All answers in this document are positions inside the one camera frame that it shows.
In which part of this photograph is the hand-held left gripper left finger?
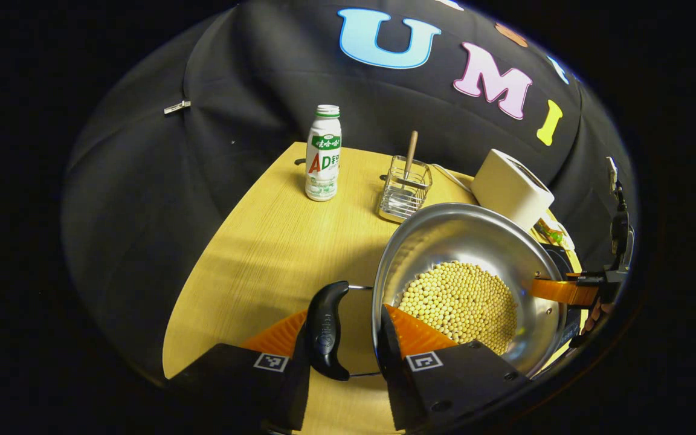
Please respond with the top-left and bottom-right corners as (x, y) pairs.
(167, 308), (314, 433)

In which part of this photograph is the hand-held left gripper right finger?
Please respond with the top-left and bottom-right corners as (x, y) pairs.
(377, 304), (531, 433)

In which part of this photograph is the black induction cooktop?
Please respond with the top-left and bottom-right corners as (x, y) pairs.
(543, 243), (581, 280)

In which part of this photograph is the stainless steel pot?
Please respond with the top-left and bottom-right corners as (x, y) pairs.
(304, 202), (569, 382)

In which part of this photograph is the sandwich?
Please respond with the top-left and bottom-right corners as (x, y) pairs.
(535, 219), (574, 248)

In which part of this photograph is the pile of soybeans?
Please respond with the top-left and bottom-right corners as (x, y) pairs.
(398, 260), (519, 356)

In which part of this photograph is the white toaster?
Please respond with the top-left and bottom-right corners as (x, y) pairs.
(471, 149), (556, 231)

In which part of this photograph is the white drink bottle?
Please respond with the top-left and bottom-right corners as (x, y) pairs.
(304, 105), (343, 202)

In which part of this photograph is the black backdrop cloth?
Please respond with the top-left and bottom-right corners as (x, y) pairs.
(61, 0), (636, 387)

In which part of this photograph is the white toaster cable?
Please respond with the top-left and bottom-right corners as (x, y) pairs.
(431, 163), (475, 195)

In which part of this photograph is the wire utensil basket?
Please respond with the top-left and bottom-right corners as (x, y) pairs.
(377, 156), (433, 225)

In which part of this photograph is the wooden handled spoon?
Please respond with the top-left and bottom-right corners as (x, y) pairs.
(404, 130), (420, 182)

